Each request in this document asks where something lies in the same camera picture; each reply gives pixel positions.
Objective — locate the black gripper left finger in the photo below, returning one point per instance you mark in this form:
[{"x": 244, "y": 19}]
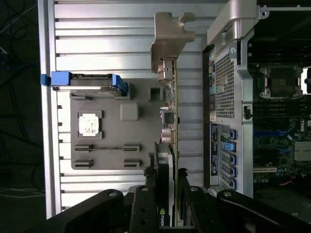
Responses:
[{"x": 92, "y": 213}]

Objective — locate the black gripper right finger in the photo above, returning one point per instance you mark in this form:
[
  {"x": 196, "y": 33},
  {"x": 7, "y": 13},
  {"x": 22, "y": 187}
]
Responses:
[{"x": 243, "y": 213}]

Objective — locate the blue card retention clip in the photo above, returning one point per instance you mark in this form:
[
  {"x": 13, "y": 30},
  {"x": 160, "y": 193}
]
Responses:
[
  {"x": 233, "y": 171},
  {"x": 233, "y": 160},
  {"x": 229, "y": 146},
  {"x": 233, "y": 135},
  {"x": 232, "y": 184}
]

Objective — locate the white expansion slot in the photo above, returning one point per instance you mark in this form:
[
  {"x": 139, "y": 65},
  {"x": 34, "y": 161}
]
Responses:
[{"x": 264, "y": 170}]

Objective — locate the grey parts rack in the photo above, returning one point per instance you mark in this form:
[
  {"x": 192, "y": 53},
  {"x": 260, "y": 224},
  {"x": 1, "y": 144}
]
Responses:
[{"x": 111, "y": 145}]

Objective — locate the green motherboard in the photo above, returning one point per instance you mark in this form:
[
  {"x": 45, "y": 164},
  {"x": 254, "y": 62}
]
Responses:
[{"x": 272, "y": 145}]

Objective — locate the blue expansion slot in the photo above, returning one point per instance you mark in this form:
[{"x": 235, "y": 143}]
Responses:
[{"x": 269, "y": 134}]

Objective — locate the silver chipset heatsink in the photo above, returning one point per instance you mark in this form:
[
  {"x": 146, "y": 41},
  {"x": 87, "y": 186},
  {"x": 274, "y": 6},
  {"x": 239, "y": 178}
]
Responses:
[{"x": 303, "y": 151}]

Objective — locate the silver CPU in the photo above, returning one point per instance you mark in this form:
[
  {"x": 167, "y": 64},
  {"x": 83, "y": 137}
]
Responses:
[{"x": 89, "y": 125}]

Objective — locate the open black PC case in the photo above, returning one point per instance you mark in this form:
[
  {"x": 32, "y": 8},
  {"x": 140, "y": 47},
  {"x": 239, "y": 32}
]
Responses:
[{"x": 226, "y": 85}]

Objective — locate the hard disk with blue caddy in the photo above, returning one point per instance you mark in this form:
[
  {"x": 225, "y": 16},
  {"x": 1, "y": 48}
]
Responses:
[{"x": 90, "y": 80}]

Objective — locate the CPU socket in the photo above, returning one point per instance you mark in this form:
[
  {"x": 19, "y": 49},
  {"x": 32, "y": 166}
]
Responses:
[{"x": 280, "y": 81}]

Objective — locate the metal socket cover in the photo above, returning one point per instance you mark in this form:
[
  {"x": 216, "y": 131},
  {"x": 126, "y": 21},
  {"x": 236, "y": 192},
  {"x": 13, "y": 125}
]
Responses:
[{"x": 306, "y": 82}]

